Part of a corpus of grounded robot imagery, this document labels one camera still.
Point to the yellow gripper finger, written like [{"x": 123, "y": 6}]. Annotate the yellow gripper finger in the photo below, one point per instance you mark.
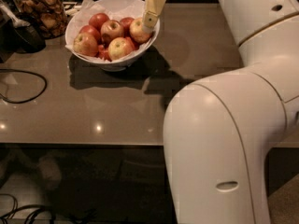
[{"x": 151, "y": 14}]

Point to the red apple back left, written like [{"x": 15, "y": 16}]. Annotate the red apple back left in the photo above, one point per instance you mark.
[{"x": 92, "y": 31}]

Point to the red-yellow apple centre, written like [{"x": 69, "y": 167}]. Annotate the red-yellow apple centre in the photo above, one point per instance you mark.
[{"x": 110, "y": 30}]

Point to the white ceramic bowl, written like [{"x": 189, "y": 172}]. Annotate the white ceramic bowl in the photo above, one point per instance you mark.
[{"x": 118, "y": 4}]

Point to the glass jar of dried chips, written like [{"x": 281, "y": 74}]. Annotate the glass jar of dried chips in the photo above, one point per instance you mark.
[{"x": 49, "y": 15}]

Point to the yellow-red apple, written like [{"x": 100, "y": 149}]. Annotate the yellow-red apple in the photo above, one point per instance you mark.
[
  {"x": 118, "y": 48},
  {"x": 137, "y": 33},
  {"x": 85, "y": 44}
]

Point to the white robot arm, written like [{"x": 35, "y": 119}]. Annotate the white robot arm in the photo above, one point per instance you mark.
[{"x": 218, "y": 130}]

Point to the white shoe under table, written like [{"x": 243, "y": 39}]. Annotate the white shoe under table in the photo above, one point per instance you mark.
[{"x": 50, "y": 172}]

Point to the yellow-red apple front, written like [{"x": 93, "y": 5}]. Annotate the yellow-red apple front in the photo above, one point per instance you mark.
[{"x": 118, "y": 48}]

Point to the small red apple bottom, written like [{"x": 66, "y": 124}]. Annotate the small red apple bottom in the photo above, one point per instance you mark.
[{"x": 103, "y": 53}]

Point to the black round appliance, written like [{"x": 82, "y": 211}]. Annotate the black round appliance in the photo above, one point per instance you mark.
[{"x": 29, "y": 40}]

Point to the red apple top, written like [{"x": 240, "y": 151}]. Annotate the red apple top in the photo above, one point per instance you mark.
[{"x": 98, "y": 19}]

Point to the red apple back right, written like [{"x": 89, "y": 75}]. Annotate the red apple back right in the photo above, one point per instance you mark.
[{"x": 126, "y": 22}]

